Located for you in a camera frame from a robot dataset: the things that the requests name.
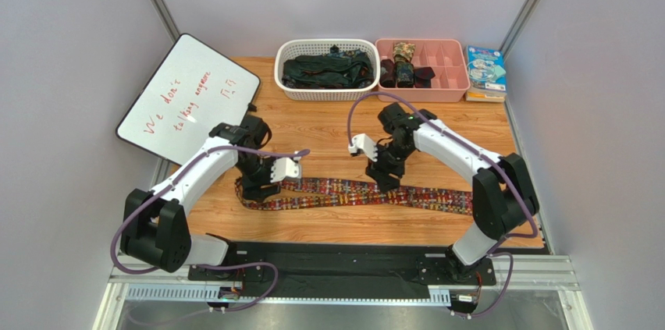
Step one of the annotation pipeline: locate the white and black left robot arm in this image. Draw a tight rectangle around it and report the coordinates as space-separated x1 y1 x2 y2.
111 115 286 275

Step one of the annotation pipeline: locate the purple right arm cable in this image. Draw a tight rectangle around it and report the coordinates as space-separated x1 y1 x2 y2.
346 91 542 247

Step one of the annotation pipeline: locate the whiteboard with red writing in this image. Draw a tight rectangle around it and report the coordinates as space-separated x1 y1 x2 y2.
116 34 261 165

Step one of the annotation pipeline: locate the multicoloured checked patterned tie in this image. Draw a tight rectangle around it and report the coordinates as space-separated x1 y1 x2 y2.
234 177 473 216

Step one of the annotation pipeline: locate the pink divided organiser tray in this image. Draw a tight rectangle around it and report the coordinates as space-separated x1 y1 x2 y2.
375 38 471 102

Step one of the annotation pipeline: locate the yellow book under box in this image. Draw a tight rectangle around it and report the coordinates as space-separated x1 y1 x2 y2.
465 91 506 103

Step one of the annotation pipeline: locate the blue packaged box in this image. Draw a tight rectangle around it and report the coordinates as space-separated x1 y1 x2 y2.
466 45 507 97

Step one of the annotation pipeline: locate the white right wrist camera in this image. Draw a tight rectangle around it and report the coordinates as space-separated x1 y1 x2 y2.
347 133 378 162

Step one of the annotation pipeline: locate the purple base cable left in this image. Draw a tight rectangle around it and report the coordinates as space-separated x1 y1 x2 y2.
197 261 280 314

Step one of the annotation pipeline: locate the aluminium frame rail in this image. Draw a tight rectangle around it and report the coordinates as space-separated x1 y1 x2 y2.
94 249 592 329

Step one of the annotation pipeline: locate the white perforated plastic basket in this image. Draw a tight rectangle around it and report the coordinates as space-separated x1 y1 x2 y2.
274 38 380 101

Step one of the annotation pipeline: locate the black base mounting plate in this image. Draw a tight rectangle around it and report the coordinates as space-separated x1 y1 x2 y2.
188 242 499 300

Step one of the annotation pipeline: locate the rolled dark maroon tie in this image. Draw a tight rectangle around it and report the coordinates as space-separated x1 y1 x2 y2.
379 59 397 88

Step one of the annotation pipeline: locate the rolled dark red tie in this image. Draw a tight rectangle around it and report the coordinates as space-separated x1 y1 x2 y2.
414 66 436 88

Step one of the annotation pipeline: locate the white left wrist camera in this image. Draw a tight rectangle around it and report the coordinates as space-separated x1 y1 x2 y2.
270 158 302 183

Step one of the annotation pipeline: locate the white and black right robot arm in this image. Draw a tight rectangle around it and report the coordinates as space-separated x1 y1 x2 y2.
348 102 539 282

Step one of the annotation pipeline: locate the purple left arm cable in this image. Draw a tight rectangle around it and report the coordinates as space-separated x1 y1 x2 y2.
109 145 311 275

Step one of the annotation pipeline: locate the rolled dark green tie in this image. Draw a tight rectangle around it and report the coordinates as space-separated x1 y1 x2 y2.
395 61 415 88

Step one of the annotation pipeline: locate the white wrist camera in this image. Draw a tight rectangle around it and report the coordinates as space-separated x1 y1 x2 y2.
347 133 378 162
270 158 302 183

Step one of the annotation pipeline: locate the rolled floral beige tie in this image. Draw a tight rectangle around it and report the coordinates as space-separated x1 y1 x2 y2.
393 41 416 63

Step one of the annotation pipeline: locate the dark green ties pile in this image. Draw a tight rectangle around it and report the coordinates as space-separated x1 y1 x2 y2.
280 45 375 90

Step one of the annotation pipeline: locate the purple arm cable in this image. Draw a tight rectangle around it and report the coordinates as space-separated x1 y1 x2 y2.
109 145 311 275
346 91 542 247

